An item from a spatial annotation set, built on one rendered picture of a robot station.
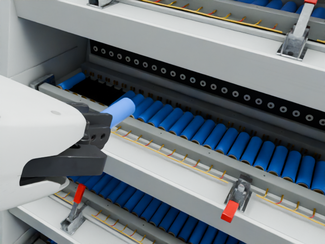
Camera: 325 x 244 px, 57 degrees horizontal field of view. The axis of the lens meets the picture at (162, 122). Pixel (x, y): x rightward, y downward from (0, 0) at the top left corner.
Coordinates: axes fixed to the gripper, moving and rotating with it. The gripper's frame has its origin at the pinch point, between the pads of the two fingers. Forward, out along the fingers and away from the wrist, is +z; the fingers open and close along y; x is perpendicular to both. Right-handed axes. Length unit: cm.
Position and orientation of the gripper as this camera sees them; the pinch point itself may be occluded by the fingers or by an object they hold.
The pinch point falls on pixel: (78, 126)
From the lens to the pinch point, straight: 25.4
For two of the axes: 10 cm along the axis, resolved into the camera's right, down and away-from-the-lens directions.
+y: -8.6, -3.5, 3.7
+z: 4.0, -0.3, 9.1
